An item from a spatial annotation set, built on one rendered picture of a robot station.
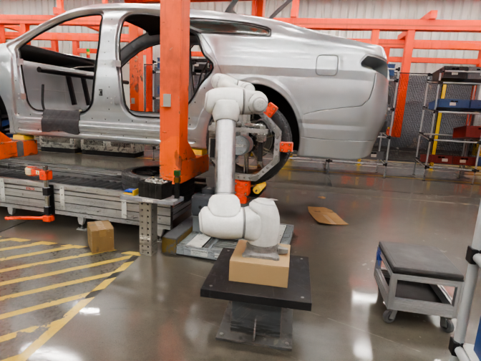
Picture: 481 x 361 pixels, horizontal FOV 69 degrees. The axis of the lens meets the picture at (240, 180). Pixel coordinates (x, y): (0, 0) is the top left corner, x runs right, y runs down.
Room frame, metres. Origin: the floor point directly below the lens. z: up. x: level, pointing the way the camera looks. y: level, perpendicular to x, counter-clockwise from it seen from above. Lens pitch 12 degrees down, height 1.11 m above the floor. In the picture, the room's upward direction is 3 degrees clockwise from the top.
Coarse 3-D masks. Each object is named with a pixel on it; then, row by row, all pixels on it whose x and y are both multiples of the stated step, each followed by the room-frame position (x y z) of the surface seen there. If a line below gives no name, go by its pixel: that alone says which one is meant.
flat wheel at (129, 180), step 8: (128, 168) 3.22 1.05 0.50; (136, 168) 3.25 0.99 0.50; (144, 168) 3.33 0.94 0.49; (152, 168) 3.39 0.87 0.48; (128, 176) 2.92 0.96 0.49; (136, 176) 2.89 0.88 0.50; (144, 176) 2.89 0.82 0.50; (152, 176) 2.91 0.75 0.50; (128, 184) 2.92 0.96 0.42; (136, 184) 2.87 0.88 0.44; (184, 184) 2.99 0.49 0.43; (192, 184) 3.12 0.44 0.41; (184, 192) 2.99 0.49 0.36; (192, 192) 3.11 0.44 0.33; (184, 200) 2.99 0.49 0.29
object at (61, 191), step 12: (0, 180) 3.07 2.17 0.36; (12, 180) 3.05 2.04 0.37; (24, 180) 3.01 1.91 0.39; (36, 180) 3.02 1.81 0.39; (24, 192) 3.01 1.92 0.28; (36, 192) 2.98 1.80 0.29; (60, 192) 2.92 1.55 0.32; (72, 192) 2.89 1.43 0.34; (96, 192) 2.84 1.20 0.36; (108, 192) 2.81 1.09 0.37; (120, 192) 2.78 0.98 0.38; (120, 204) 2.78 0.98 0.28; (132, 204) 2.76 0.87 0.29
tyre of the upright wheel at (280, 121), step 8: (280, 112) 2.76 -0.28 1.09; (280, 120) 2.61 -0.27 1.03; (280, 128) 2.61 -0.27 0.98; (288, 128) 2.70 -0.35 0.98; (208, 136) 2.74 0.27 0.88; (288, 136) 2.63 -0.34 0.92; (208, 144) 2.74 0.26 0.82; (280, 152) 2.61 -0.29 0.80; (280, 160) 2.60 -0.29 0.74; (272, 168) 2.62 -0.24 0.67; (280, 168) 2.61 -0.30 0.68; (264, 176) 2.63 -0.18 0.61; (272, 176) 2.62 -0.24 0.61
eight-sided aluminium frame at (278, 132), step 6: (258, 114) 2.56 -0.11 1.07; (264, 114) 2.55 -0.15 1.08; (270, 120) 2.54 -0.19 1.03; (276, 126) 2.54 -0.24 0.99; (276, 132) 2.53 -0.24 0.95; (276, 138) 2.53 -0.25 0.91; (276, 144) 2.54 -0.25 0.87; (276, 150) 2.53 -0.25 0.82; (276, 156) 2.55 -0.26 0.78; (270, 162) 2.54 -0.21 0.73; (276, 162) 2.52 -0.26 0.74; (264, 168) 2.55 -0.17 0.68; (270, 168) 2.54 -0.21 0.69; (240, 174) 2.60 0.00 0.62; (246, 174) 2.62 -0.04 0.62; (252, 174) 2.62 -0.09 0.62; (258, 174) 2.56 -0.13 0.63; (252, 180) 2.56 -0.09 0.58
